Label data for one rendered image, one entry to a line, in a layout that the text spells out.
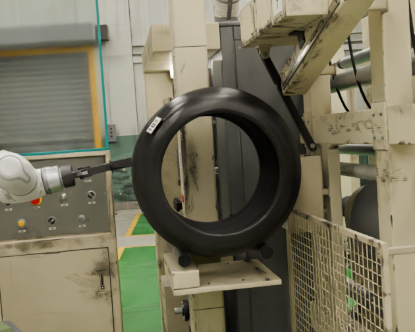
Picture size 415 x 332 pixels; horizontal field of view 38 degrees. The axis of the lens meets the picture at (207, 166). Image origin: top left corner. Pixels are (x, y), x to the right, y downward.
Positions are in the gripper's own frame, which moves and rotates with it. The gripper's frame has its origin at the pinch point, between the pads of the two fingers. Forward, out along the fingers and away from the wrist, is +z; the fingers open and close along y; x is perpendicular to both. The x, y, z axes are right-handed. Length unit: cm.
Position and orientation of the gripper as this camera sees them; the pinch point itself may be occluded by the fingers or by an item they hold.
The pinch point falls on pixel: (121, 163)
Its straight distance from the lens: 203.8
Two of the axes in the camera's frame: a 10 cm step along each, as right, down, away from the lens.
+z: 9.6, -2.3, 1.4
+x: 2.2, 9.7, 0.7
